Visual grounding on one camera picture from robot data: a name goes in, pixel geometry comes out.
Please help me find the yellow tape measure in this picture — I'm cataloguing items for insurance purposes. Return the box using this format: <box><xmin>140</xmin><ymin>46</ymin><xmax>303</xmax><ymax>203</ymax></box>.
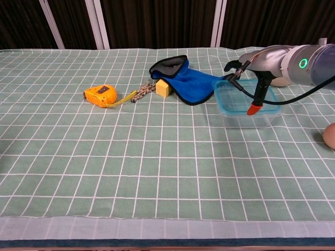
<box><xmin>83</xmin><ymin>85</ymin><xmax>138</xmax><ymax>108</ymax></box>

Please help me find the pink toy peach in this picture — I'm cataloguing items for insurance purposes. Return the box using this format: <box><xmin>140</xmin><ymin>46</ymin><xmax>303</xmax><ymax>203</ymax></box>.
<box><xmin>322</xmin><ymin>123</ymin><xmax>335</xmax><ymax>150</ymax></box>

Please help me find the black pleated curtain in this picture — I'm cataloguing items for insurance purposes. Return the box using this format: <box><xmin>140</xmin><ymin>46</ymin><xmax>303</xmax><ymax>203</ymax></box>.
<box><xmin>0</xmin><ymin>0</ymin><xmax>335</xmax><ymax>50</ymax></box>

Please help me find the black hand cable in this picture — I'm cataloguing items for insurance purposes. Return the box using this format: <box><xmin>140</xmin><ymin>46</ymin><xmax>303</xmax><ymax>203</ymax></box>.
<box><xmin>225</xmin><ymin>65</ymin><xmax>335</xmax><ymax>106</ymax></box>

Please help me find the white frame post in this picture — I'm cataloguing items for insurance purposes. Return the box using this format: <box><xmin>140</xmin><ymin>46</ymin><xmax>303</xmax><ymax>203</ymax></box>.
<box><xmin>85</xmin><ymin>0</ymin><xmax>110</xmax><ymax>50</ymax></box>
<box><xmin>210</xmin><ymin>0</ymin><xmax>228</xmax><ymax>48</ymax></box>
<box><xmin>39</xmin><ymin>0</ymin><xmax>65</xmax><ymax>50</ymax></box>

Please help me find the blue cloth with grey lining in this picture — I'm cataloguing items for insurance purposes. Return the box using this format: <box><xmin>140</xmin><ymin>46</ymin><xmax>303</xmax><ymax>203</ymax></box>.
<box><xmin>149</xmin><ymin>54</ymin><xmax>226</xmax><ymax>106</ymax></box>

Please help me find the yellow foam block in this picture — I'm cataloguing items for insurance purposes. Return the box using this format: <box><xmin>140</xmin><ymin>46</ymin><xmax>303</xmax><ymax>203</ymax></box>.
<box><xmin>155</xmin><ymin>79</ymin><xmax>173</xmax><ymax>98</ymax></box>

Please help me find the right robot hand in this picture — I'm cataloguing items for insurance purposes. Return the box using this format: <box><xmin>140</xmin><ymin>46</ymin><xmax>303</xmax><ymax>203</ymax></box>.
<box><xmin>224</xmin><ymin>44</ymin><xmax>291</xmax><ymax>116</ymax></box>

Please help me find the green checked tablecloth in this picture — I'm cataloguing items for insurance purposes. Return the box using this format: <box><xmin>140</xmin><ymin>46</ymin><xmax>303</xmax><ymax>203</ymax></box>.
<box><xmin>0</xmin><ymin>47</ymin><xmax>335</xmax><ymax>248</ymax></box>

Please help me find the translucent blue plastic lid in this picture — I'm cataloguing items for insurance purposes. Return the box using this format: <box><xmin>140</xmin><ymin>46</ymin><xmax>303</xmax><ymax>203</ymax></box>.
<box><xmin>211</xmin><ymin>78</ymin><xmax>282</xmax><ymax>116</ymax></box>

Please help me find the braided rope piece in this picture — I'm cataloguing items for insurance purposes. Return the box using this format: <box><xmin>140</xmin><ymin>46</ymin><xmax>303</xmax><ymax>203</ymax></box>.
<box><xmin>130</xmin><ymin>84</ymin><xmax>157</xmax><ymax>103</ymax></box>

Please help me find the clear plastic container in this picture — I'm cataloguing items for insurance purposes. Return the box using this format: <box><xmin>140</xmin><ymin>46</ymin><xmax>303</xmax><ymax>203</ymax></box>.
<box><xmin>217</xmin><ymin>104</ymin><xmax>282</xmax><ymax>129</ymax></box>

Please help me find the beige bowl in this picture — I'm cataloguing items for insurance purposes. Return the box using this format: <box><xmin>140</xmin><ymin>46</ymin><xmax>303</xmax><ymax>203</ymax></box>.
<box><xmin>269</xmin><ymin>76</ymin><xmax>292</xmax><ymax>87</ymax></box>

